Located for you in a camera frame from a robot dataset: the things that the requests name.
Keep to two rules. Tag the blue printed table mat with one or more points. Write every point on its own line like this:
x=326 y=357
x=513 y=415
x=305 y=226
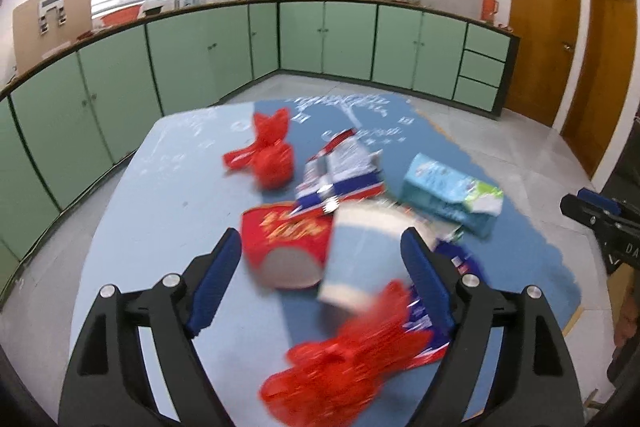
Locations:
x=500 y=267

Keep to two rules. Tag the teal tissue packet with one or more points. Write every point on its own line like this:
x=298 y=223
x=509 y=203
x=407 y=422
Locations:
x=435 y=187

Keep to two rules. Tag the knotted red plastic bag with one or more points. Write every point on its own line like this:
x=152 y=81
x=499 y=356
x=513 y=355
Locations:
x=272 y=162
x=340 y=367

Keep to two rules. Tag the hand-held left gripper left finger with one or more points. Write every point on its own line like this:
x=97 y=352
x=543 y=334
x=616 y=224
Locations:
x=220 y=277

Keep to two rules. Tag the red white blue snack packet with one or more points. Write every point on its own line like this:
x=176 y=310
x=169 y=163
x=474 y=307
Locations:
x=340 y=162

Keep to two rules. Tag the blue paper cup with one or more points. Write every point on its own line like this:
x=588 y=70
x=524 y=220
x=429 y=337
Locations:
x=360 y=252

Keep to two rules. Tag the green base cabinets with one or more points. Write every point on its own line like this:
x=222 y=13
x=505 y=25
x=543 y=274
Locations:
x=200 y=52

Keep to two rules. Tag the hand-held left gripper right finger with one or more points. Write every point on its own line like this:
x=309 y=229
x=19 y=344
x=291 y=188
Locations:
x=425 y=277

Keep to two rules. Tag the red thermos flask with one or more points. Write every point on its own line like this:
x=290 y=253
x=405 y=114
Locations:
x=489 y=7

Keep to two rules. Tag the black cabinet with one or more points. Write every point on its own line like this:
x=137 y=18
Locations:
x=627 y=157

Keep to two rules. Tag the wooden door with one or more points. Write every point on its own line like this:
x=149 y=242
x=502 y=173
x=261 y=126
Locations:
x=605 y=72
x=540 y=37

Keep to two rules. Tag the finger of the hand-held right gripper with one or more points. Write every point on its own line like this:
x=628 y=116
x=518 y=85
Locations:
x=585 y=209

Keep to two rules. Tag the red paper cup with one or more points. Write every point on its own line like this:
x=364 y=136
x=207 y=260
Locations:
x=280 y=232

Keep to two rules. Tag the red plastic basin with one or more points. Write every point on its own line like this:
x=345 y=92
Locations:
x=119 y=15

